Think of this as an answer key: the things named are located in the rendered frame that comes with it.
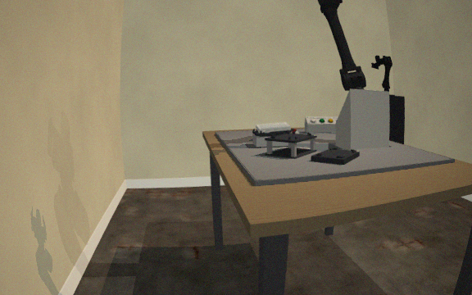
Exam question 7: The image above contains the white button panel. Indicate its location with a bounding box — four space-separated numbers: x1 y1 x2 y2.
305 116 338 134

